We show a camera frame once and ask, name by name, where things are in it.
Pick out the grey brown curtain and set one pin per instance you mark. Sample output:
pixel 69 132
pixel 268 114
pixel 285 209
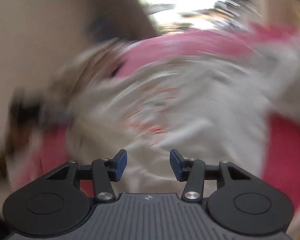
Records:
pixel 130 5

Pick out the pink floral blanket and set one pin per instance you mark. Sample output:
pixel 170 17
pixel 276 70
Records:
pixel 190 45

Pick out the black folded garment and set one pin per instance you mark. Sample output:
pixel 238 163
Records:
pixel 115 71

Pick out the white printed sweatshirt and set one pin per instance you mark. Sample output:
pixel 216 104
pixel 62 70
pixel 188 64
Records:
pixel 190 117

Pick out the beige patterned clothes pile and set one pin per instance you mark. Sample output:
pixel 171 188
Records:
pixel 90 65

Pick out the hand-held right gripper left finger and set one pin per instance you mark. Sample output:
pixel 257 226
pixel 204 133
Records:
pixel 121 163

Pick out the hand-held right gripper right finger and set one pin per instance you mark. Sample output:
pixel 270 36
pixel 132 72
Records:
pixel 176 165

